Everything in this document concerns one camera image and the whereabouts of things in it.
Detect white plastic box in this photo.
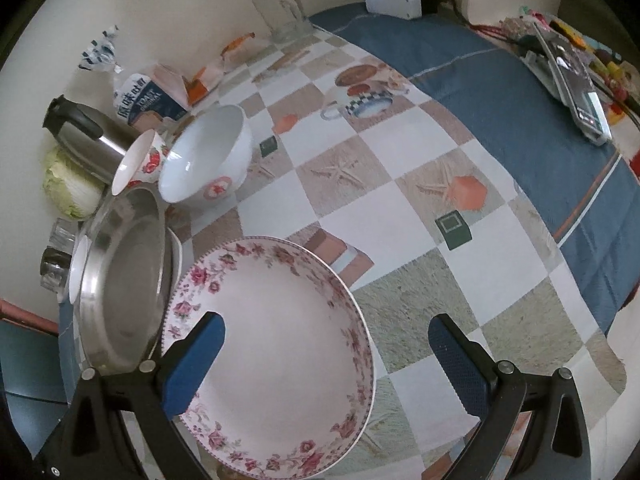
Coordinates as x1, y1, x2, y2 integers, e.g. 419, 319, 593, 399
365, 0, 423, 21

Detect clear glass cup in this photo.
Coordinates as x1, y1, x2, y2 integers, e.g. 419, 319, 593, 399
49, 217, 82, 252

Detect large white floral bowl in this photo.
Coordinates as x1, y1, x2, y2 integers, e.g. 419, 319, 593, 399
157, 104, 254, 211

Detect stainless steel thermos jug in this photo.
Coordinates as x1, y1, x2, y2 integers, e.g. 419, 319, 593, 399
41, 95, 142, 186

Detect silver handheld device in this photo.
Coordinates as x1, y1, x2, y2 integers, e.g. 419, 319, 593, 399
532, 22, 613, 147

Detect napa cabbage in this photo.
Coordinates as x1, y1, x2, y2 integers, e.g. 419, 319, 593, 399
42, 146, 108, 221

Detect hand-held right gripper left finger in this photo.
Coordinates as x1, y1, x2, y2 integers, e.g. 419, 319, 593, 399
32, 311, 226, 480

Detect pink board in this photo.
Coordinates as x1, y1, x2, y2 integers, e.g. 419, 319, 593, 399
0, 299, 61, 337

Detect sliced bread bag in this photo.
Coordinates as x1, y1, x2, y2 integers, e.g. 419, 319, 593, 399
77, 25, 193, 128

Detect stainless steel round tray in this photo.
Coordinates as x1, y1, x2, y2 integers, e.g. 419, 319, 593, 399
73, 186, 168, 376

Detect red rim white plate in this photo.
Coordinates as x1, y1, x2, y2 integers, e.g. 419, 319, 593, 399
165, 227, 184, 301

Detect glasses on white saucer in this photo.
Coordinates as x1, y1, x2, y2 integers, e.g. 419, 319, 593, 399
57, 232, 94, 306

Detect clear glass mug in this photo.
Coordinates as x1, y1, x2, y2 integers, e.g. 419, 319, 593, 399
252, 0, 308, 43

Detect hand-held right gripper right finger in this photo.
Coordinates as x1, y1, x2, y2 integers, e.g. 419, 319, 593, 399
427, 313, 593, 480

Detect floral rim plate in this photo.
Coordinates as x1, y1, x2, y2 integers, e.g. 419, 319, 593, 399
161, 236, 376, 472

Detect colourful clutter pile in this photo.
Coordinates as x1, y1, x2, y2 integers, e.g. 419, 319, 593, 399
500, 5, 640, 128

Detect dark-bottomed glass cup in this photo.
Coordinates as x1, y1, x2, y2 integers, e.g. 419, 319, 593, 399
40, 246, 74, 291

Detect small white floral bowl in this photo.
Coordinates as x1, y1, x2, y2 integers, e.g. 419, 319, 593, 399
111, 129, 173, 197

